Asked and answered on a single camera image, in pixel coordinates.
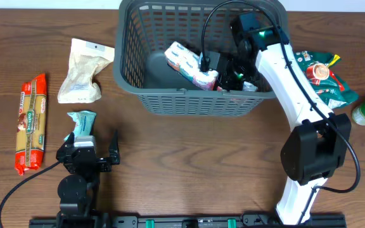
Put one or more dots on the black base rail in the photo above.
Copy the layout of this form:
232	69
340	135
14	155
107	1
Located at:
246	220

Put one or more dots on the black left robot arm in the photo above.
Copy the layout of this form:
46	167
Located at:
79	190

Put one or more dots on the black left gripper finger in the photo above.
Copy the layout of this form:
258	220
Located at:
114	150
70	139

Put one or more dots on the beige paper pouch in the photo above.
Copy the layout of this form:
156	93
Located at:
86	60

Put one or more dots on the grey plastic lattice basket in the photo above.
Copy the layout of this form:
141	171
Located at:
146	28

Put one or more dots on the orange spaghetti packet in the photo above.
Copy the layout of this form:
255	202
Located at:
31	125

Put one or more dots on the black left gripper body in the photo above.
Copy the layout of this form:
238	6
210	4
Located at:
104	164

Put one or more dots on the green instant coffee bag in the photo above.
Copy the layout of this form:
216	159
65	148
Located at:
334	91

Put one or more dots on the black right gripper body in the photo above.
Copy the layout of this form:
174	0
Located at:
236	74

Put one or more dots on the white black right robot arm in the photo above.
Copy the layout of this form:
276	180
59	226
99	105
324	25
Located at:
319	139

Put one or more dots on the mint toilet wipes pack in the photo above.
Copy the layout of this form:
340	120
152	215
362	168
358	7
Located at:
84	121

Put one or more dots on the white tissue multipack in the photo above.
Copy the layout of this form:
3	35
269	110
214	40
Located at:
186	63

